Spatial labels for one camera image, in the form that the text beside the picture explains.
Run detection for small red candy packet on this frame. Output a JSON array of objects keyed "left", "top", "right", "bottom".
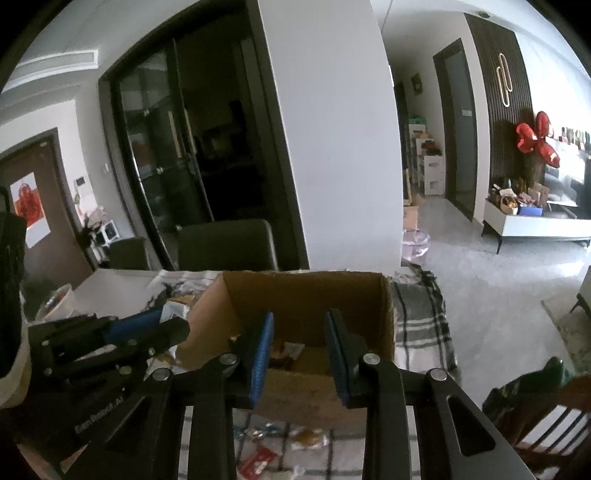
[{"left": 236, "top": 445, "right": 280, "bottom": 480}]

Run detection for blue foil candy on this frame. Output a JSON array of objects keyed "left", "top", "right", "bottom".
[{"left": 233, "top": 423, "right": 281, "bottom": 442}]

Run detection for pink snack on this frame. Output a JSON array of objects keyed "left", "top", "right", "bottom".
[{"left": 159, "top": 295, "right": 197, "bottom": 323}]

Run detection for orange round snack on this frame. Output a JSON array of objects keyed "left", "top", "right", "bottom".
[{"left": 290, "top": 427, "right": 329, "bottom": 450}]

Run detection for white basket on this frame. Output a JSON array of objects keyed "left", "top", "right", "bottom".
[{"left": 35, "top": 284, "right": 77, "bottom": 323}]

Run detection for dark dining chair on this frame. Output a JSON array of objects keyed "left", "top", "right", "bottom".
[
  {"left": 108, "top": 237, "right": 151, "bottom": 271},
  {"left": 178, "top": 219, "right": 279, "bottom": 272}
]

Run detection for wooden chair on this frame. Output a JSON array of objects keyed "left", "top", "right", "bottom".
[{"left": 482, "top": 357, "right": 590, "bottom": 479}]

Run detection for red paper door poster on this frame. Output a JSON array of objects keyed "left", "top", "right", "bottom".
[{"left": 10, "top": 172, "right": 51, "bottom": 249}]

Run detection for brown cardboard box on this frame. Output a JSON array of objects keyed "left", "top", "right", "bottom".
[{"left": 177, "top": 271, "right": 397, "bottom": 431}]

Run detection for coffee table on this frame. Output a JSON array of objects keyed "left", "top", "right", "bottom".
[{"left": 570, "top": 267, "right": 591, "bottom": 318}]

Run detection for pink trash bin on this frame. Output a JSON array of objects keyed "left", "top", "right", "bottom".
[{"left": 402, "top": 229, "right": 431, "bottom": 266}]

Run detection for white low tv cabinet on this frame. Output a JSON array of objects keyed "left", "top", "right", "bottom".
[{"left": 481, "top": 201, "right": 590, "bottom": 254}]

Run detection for small floor cardboard box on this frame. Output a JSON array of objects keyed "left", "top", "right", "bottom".
[{"left": 403, "top": 194, "right": 425, "bottom": 230}]

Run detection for white storage drawers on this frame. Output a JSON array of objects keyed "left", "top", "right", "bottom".
[{"left": 408, "top": 123, "right": 445, "bottom": 196}]

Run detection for red balloon decoration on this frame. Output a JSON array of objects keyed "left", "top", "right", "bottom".
[{"left": 515, "top": 111, "right": 560, "bottom": 168}]

